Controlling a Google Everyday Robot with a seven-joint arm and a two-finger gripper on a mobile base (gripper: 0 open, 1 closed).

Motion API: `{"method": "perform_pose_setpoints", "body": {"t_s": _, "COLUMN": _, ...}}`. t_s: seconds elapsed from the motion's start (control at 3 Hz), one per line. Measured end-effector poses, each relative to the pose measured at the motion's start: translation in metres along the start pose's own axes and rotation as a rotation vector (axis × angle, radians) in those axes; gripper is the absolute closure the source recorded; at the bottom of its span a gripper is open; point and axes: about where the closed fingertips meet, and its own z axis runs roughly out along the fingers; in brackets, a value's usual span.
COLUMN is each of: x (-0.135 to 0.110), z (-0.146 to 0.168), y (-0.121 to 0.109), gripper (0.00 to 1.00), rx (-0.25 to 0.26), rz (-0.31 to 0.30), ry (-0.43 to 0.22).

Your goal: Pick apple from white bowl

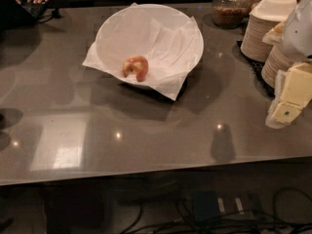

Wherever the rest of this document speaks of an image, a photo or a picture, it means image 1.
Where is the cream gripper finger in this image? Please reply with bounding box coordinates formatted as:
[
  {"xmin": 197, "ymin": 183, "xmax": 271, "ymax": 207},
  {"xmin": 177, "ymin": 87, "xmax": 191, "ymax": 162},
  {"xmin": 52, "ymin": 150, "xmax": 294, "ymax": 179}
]
[
  {"xmin": 282, "ymin": 62, "xmax": 312, "ymax": 125},
  {"xmin": 265, "ymin": 70, "xmax": 287, "ymax": 129}
]

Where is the bitten red apple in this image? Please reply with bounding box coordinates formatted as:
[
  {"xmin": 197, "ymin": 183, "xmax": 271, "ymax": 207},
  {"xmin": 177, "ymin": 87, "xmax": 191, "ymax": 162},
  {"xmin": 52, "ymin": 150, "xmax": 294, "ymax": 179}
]
[{"xmin": 123, "ymin": 56, "xmax": 149, "ymax": 82}]

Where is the black cable on floor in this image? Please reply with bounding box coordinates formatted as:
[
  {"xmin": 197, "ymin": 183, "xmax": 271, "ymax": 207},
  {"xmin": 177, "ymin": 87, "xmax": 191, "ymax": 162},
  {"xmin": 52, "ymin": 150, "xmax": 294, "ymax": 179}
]
[{"xmin": 120, "ymin": 187, "xmax": 312, "ymax": 234}]

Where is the glass jar with grains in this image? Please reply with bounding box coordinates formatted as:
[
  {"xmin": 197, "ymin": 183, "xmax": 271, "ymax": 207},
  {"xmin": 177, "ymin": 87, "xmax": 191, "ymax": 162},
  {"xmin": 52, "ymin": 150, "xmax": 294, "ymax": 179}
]
[{"xmin": 212, "ymin": 0, "xmax": 252, "ymax": 28}]

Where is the white paper liner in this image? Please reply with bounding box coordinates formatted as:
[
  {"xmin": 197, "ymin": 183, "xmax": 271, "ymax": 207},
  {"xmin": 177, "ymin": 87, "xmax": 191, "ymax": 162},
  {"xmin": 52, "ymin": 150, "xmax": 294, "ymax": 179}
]
[{"xmin": 82, "ymin": 2, "xmax": 203, "ymax": 101}]

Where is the stack of paper plates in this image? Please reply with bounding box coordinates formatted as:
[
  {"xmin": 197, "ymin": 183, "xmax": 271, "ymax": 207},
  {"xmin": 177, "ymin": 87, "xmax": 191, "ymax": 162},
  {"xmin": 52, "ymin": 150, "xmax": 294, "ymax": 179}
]
[
  {"xmin": 261, "ymin": 46, "xmax": 294, "ymax": 88},
  {"xmin": 240, "ymin": 14, "xmax": 278, "ymax": 62}
]

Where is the white foam takeout container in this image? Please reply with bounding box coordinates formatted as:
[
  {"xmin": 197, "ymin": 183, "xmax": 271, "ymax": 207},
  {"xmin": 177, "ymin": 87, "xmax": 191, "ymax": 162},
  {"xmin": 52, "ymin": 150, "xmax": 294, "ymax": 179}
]
[{"xmin": 251, "ymin": 0, "xmax": 297, "ymax": 21}]

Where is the white bowl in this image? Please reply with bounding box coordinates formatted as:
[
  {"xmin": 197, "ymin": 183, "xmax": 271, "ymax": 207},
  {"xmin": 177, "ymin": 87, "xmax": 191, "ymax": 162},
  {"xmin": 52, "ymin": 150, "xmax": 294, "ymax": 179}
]
[{"xmin": 94, "ymin": 3, "xmax": 205, "ymax": 90}]

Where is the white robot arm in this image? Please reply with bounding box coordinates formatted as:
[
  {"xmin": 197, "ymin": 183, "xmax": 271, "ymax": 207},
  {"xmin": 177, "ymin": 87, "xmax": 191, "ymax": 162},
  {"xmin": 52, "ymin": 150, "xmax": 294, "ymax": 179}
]
[{"xmin": 262, "ymin": 0, "xmax": 312, "ymax": 129}]

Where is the front stack of paper plates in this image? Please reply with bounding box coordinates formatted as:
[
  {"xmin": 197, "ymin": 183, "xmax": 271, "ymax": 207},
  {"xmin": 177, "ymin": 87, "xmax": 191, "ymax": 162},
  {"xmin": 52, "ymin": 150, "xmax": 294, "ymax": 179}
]
[{"xmin": 261, "ymin": 46, "xmax": 294, "ymax": 88}]

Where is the rear stack of paper plates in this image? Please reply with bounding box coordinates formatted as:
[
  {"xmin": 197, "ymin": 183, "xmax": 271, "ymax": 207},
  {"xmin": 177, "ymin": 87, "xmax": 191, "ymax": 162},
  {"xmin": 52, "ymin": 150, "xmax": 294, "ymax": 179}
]
[{"xmin": 240, "ymin": 14, "xmax": 278, "ymax": 62}]

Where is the black power strip box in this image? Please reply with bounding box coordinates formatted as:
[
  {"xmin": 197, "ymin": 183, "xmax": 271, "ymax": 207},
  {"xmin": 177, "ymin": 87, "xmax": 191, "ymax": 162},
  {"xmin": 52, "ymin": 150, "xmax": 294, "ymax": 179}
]
[{"xmin": 192, "ymin": 190, "xmax": 256, "ymax": 222}]

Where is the black tray under plates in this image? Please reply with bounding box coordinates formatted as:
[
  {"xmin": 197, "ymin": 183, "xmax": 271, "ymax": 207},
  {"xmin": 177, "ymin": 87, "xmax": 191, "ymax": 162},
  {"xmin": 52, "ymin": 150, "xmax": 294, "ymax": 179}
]
[{"xmin": 241, "ymin": 52, "xmax": 275, "ymax": 98}]

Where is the black laptop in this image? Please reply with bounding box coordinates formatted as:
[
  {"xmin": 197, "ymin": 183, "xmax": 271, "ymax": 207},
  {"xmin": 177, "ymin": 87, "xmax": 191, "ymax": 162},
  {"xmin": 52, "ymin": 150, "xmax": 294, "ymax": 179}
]
[{"xmin": 0, "ymin": 0, "xmax": 47, "ymax": 30}]

